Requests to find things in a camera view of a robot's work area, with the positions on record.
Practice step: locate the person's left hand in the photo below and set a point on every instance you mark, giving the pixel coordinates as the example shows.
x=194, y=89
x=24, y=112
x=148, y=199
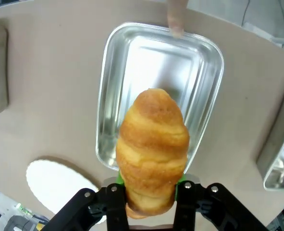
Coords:
x=176, y=16

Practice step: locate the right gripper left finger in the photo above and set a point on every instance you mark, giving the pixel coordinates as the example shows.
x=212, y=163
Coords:
x=114, y=207

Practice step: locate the golden brown bread roll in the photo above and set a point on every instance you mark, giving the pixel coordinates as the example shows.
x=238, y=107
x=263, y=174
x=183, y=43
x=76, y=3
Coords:
x=151, y=149

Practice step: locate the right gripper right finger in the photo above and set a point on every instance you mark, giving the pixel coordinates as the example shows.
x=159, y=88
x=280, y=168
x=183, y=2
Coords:
x=187, y=207

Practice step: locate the white scalloped round plate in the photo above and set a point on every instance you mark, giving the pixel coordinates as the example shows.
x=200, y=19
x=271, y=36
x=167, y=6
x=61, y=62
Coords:
x=55, y=183

